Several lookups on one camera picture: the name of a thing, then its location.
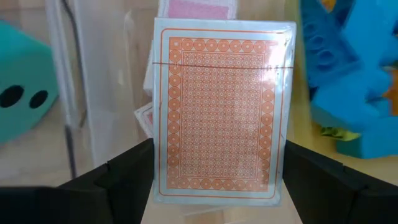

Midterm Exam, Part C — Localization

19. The large blue toy brick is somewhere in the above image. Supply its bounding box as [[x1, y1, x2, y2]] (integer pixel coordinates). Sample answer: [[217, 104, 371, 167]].
[[310, 0, 398, 160]]

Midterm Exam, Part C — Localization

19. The salmon playing card deck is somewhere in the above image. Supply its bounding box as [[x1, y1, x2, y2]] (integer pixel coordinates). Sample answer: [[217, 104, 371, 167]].
[[152, 17, 297, 207]]

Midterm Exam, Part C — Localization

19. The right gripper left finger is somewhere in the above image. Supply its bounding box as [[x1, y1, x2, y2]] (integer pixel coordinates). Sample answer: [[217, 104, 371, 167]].
[[0, 138, 155, 224]]

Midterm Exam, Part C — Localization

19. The large clear plastic bin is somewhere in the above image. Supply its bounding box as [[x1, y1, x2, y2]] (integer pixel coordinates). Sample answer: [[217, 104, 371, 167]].
[[0, 0, 82, 181]]

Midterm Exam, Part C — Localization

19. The small clear plastic bin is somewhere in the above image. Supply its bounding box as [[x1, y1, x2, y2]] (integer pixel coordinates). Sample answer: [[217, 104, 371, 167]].
[[71, 0, 300, 224]]

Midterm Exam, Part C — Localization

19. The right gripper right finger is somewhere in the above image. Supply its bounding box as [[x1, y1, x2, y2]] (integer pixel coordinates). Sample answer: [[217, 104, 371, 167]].
[[282, 139, 398, 224]]

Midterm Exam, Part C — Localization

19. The teal foam die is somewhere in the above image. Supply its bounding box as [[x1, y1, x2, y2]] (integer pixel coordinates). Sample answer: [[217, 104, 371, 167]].
[[0, 20, 60, 144]]

